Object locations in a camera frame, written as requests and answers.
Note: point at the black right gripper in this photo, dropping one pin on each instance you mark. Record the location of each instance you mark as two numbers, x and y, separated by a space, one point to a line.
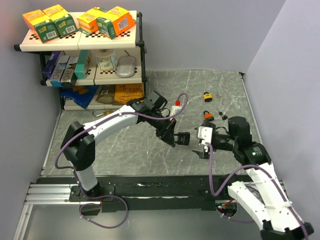
202 154

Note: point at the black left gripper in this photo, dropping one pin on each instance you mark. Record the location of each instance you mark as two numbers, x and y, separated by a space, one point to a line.
168 136

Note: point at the black padlock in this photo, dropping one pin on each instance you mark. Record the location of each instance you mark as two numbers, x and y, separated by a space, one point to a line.
182 138

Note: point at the orange padlock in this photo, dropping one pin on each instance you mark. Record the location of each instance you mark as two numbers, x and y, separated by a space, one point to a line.
208 116

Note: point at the yellow padlock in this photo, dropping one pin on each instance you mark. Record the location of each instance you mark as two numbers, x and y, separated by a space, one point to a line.
207 97

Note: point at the brass padlock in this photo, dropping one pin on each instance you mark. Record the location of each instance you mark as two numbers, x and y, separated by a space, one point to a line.
101 112

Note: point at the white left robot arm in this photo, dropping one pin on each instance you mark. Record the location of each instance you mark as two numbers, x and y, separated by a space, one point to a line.
80 141

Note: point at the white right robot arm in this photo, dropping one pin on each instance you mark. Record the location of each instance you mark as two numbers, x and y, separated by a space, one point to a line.
273 212

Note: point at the orange honey dijon bag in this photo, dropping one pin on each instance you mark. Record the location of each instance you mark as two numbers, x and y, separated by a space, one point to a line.
126 92

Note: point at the olive brown snack bag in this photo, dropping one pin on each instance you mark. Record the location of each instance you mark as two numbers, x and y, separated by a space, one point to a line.
106 94

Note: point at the silver mesh pouch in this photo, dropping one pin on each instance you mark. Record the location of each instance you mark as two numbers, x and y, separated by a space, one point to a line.
126 65

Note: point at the beige three-tier shelf rack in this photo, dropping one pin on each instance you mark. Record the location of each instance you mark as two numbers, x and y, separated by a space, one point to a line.
130 42

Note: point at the paper towel roll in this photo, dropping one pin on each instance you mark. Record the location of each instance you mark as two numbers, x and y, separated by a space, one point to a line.
106 59

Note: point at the grey black box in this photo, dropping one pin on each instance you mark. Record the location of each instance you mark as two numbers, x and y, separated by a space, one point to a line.
68 79

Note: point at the orange green sponge box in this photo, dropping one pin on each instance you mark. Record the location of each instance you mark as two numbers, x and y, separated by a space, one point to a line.
62 19
41 25
114 22

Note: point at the white grey box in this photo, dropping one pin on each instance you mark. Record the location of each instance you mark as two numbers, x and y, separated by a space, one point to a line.
56 76

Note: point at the purple box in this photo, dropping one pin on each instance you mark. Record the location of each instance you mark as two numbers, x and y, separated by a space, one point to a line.
51 63

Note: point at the yellow orange sponge pack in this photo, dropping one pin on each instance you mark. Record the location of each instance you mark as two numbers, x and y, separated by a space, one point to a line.
88 20

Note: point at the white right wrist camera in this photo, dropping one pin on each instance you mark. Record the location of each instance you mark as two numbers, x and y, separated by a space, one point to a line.
204 135

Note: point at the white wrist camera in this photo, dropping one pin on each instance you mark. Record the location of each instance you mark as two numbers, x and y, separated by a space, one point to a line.
177 108
204 135

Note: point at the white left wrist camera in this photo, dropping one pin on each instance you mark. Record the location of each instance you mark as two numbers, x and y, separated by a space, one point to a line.
177 108

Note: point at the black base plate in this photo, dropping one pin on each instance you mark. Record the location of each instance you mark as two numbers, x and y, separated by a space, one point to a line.
112 205

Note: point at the aluminium rail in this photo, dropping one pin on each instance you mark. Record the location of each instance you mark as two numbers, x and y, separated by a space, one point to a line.
71 193

